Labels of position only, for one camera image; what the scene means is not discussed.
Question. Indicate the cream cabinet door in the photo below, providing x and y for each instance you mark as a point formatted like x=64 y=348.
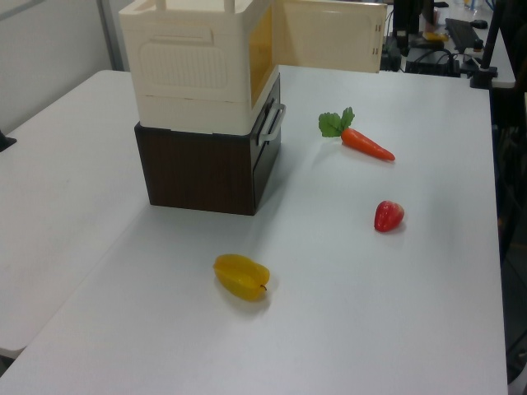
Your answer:
x=329 y=37

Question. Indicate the cream plastic cabinet body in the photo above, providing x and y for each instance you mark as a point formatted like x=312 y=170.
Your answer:
x=185 y=70

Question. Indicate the dark brown wooden drawer box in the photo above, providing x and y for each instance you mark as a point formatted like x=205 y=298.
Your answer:
x=197 y=173

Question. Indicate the yellow toy starfruit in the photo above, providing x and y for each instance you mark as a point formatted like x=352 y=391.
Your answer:
x=241 y=277

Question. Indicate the orange toy carrot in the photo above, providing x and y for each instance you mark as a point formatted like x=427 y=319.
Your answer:
x=362 y=142

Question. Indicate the red toy wax apple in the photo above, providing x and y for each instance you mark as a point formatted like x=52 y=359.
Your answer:
x=388 y=216

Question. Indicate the black electronics box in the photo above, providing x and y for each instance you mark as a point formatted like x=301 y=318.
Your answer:
x=432 y=63

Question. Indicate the black monitor stand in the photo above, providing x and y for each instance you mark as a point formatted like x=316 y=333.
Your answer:
x=405 y=20

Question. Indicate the small yellow object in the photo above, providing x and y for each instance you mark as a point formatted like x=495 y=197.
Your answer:
x=435 y=37

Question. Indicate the black keyboard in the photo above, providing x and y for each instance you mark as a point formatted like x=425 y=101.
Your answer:
x=462 y=33

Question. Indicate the black clamp base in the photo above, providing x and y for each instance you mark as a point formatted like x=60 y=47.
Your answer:
x=5 y=142

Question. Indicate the black camera stand pole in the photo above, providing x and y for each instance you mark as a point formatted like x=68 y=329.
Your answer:
x=492 y=37

